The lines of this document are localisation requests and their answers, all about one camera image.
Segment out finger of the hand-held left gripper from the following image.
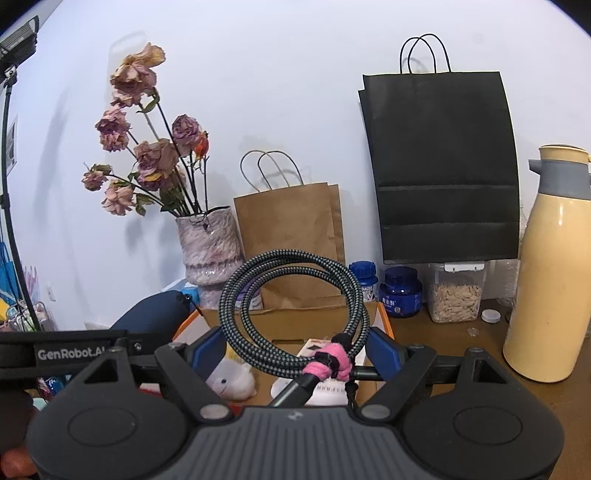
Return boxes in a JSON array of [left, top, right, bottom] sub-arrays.
[[126, 338, 160, 359]]

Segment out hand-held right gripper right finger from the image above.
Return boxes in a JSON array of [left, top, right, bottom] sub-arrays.
[[358, 328, 520, 422]]

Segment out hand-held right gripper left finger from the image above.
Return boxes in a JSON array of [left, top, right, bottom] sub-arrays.
[[69, 327, 232, 423]]

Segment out dark blue pouch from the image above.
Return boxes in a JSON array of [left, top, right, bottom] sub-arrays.
[[111, 290, 192, 334]]

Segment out orange cardboard box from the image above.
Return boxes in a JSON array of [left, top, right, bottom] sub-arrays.
[[139, 300, 395, 414]]

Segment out braided cable with pink tie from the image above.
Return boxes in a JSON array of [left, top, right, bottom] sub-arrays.
[[221, 249, 376, 409]]

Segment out person's left hand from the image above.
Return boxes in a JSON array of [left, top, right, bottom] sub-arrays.
[[0, 448, 37, 479]]

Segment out white plush toy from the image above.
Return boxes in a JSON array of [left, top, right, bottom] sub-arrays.
[[205, 355, 257, 400]]

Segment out dark blue jar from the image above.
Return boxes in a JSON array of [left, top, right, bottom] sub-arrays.
[[379, 266, 424, 319]]

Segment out blue tissue box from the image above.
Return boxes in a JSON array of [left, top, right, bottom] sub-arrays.
[[173, 279, 202, 302]]

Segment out purple lidded bottle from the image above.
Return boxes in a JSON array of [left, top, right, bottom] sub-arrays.
[[235, 281, 265, 311]]

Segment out white flat packet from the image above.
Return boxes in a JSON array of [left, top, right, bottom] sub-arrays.
[[270, 369, 366, 408]]

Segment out small pink printed box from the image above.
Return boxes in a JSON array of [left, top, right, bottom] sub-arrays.
[[295, 338, 343, 359]]

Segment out blue bottle with white label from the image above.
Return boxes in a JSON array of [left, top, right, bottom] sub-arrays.
[[348, 261, 380, 304]]

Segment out blue plastic bag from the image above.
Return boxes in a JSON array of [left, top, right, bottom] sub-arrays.
[[0, 240, 22, 306]]

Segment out clear container of seeds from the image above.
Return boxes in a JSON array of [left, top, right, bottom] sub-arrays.
[[426, 261, 488, 323]]

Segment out mottled pink ceramic vase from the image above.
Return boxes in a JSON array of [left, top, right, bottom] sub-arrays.
[[175, 206, 245, 310]]

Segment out clear plastic bottle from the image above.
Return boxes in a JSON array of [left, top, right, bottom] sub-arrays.
[[488, 208, 530, 319]]

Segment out brown paper bag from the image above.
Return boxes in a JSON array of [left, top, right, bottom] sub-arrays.
[[233, 150, 346, 311]]

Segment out cream thermos jug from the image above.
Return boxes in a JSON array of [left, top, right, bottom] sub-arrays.
[[502, 144, 591, 384]]

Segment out dried pink rose bouquet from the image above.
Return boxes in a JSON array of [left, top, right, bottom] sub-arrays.
[[82, 42, 211, 217]]

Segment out black paper bag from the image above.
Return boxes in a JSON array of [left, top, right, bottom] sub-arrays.
[[358, 34, 520, 265]]

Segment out black light stand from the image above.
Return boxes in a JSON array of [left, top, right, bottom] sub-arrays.
[[0, 15, 47, 332]]

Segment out wall sticker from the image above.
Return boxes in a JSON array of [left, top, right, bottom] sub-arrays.
[[4, 115, 20, 168]]

